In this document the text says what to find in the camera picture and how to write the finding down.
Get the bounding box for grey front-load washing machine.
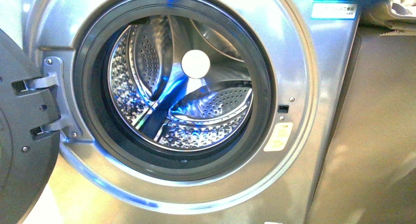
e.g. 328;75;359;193
20;0;357;224

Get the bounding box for round washing machine door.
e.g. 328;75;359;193
0;32;59;224

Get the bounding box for orange warning sticker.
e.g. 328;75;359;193
263;122;293;152

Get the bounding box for white blue label stickers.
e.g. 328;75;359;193
311;0;358;20

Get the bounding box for beige cloth on cabinet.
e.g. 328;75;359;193
359;0;416;35

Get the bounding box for door hinge bracket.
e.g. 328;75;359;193
12;56;83;139

